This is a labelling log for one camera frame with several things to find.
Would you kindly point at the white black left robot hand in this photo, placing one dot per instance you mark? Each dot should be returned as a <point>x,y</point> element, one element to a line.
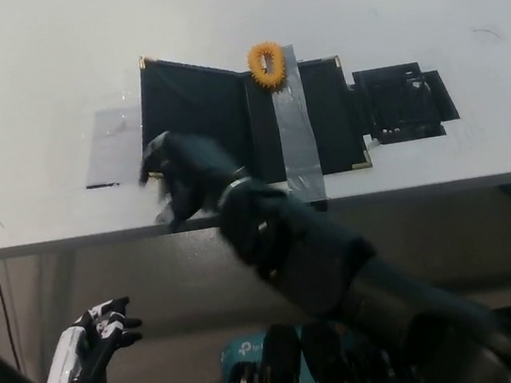
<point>87,346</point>

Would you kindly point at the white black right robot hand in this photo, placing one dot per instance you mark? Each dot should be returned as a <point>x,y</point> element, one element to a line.
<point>191,172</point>

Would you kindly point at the black USC diary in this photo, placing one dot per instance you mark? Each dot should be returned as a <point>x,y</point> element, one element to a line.
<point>204,98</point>

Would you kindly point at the black robot torso blocks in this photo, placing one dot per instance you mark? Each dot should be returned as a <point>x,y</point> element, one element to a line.
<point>281,373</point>

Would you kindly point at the clear plastic covered paper sheet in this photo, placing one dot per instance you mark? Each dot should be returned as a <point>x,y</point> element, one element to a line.
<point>111,150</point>

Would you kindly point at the teal TP-Link box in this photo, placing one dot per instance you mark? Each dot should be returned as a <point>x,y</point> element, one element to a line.
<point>242,353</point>

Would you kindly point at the black tape patch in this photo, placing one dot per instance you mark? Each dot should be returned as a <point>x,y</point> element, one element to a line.
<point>395,100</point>

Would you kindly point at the grey duct tape strip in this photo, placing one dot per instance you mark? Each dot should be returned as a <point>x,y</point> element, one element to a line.
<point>298,138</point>

